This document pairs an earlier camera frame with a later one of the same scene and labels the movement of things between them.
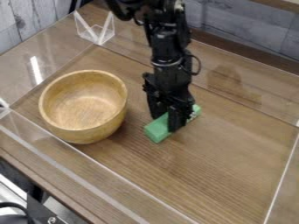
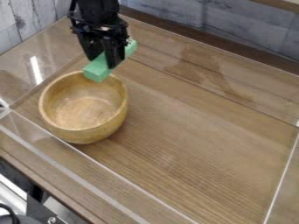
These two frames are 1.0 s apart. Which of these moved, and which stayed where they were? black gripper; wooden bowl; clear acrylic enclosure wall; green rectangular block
Moved: green rectangular block; black gripper
Stayed: wooden bowl; clear acrylic enclosure wall
